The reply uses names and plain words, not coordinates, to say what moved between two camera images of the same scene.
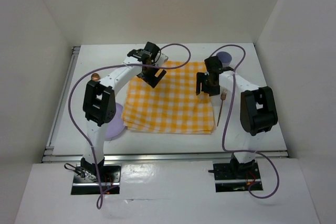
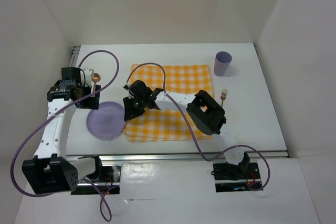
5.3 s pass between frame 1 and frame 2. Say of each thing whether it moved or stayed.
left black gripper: moved
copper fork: stayed
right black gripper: moved
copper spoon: stayed
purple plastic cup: stayed
